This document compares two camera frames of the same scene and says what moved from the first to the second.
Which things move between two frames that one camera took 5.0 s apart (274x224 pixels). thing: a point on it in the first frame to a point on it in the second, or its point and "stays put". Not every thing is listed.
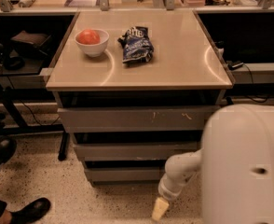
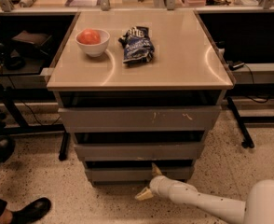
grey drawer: [124, 175] stays put
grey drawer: [133, 151] stays put
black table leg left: [63, 147] stays put
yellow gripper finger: [159, 208] to [144, 194]
